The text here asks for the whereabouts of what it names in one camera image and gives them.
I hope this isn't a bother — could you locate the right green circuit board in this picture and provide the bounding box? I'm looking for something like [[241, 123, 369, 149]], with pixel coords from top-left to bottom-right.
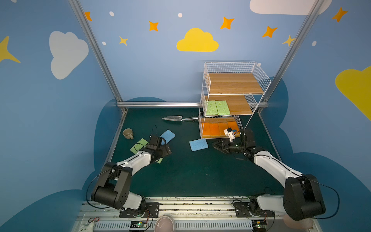
[[252, 220, 268, 232]]

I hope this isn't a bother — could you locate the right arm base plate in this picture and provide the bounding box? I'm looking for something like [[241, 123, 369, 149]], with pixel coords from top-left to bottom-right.
[[232, 201, 274, 218]]

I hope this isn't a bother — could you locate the beige ceramic mug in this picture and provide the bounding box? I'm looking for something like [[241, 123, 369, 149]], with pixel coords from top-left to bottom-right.
[[122, 128, 134, 140]]

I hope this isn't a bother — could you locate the blue sponge left centre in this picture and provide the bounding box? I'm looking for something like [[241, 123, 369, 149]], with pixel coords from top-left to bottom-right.
[[160, 130, 175, 145]]

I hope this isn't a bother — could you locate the white wire wooden shelf rack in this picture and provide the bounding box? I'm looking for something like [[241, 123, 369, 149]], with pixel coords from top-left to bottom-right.
[[198, 61, 271, 139]]

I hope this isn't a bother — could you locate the silver metal scoop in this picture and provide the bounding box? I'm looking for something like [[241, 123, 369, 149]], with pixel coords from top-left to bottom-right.
[[162, 116, 199, 122]]

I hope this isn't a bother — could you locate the white power plug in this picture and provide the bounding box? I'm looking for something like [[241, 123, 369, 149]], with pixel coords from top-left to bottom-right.
[[78, 222, 95, 232]]

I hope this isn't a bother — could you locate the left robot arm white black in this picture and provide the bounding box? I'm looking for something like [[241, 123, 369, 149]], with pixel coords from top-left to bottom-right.
[[86, 135, 172, 215]]

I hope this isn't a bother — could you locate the left green circuit board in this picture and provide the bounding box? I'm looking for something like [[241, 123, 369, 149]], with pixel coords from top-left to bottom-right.
[[129, 221, 148, 232]]

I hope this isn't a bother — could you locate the green circuit board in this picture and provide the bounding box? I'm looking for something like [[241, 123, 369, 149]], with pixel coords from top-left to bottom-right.
[[252, 220, 268, 232], [129, 221, 148, 232]]

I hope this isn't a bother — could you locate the pink bowl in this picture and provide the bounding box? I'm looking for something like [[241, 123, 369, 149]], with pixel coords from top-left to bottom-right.
[[154, 216, 176, 232]]

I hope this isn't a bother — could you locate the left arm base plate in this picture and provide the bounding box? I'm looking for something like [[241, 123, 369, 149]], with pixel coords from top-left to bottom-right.
[[119, 203, 159, 218]]

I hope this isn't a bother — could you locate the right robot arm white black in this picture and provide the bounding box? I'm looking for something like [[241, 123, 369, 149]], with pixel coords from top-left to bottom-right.
[[213, 128, 326, 221]]

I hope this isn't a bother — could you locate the blue sponge near shelf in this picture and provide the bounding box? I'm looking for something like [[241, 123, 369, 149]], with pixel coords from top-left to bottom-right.
[[189, 139, 208, 152]]

